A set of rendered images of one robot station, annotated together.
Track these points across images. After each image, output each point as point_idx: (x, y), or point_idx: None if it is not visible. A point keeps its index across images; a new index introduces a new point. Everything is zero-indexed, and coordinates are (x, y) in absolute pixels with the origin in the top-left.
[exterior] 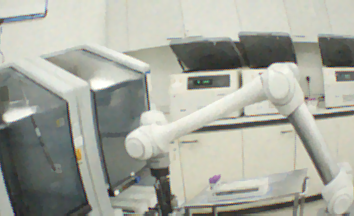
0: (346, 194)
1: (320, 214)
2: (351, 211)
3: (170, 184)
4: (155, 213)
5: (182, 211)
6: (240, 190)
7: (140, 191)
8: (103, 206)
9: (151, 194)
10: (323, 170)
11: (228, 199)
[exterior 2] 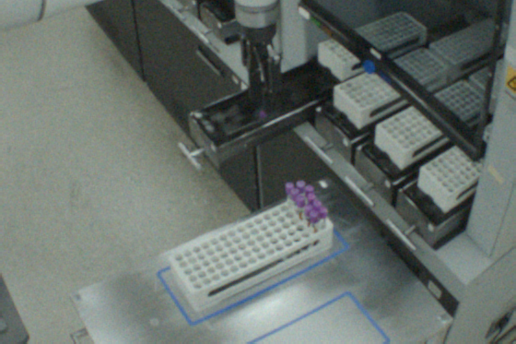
0: None
1: (5, 305)
2: None
3: (270, 70)
4: (342, 135)
5: (441, 277)
6: (266, 274)
7: (452, 148)
8: (283, 0)
9: (411, 146)
10: None
11: None
